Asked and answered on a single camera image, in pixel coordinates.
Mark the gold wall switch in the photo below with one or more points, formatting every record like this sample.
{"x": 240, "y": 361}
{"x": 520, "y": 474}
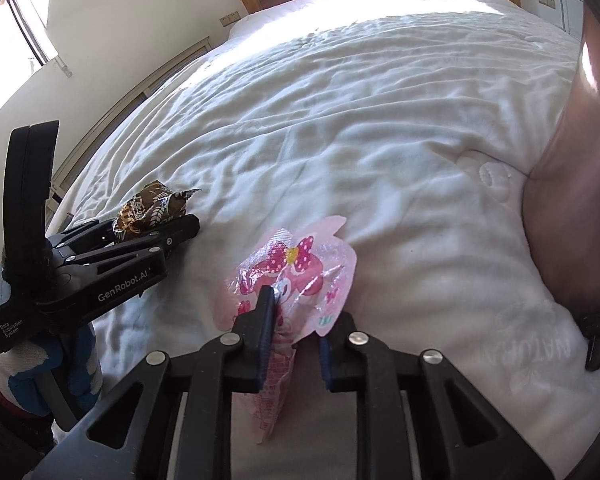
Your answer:
{"x": 546, "y": 0}

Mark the person's left hand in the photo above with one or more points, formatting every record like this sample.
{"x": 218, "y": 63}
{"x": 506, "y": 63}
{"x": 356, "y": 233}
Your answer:
{"x": 75, "y": 360}

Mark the pink cartoon snack packet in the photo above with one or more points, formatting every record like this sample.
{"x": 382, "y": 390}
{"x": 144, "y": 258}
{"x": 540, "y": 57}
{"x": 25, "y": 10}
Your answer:
{"x": 305, "y": 270}

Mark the brown glossy cushion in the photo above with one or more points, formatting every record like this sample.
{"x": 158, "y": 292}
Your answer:
{"x": 580, "y": 185}

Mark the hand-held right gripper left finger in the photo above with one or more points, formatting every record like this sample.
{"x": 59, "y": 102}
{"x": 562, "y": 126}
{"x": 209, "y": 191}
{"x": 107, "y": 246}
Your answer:
{"x": 266, "y": 340}

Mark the white bed cover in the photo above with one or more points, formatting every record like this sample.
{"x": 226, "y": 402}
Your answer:
{"x": 355, "y": 135}

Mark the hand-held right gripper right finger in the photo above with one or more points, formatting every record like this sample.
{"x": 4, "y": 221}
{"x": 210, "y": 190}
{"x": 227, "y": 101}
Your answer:
{"x": 324, "y": 360}

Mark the brown patterned candy wrapper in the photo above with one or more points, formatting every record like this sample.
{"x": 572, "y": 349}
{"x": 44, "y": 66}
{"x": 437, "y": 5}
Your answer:
{"x": 147, "y": 207}

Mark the person's left forearm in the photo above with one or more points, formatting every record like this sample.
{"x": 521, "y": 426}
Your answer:
{"x": 5, "y": 425}

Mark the wall socket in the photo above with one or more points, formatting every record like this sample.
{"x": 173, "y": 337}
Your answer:
{"x": 230, "y": 17}

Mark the window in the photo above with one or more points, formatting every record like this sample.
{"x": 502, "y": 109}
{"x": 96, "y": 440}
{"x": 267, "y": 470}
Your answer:
{"x": 5, "y": 45}

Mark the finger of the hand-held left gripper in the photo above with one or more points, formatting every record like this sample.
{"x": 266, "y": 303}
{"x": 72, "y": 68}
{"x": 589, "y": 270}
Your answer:
{"x": 170, "y": 235}
{"x": 87, "y": 237}

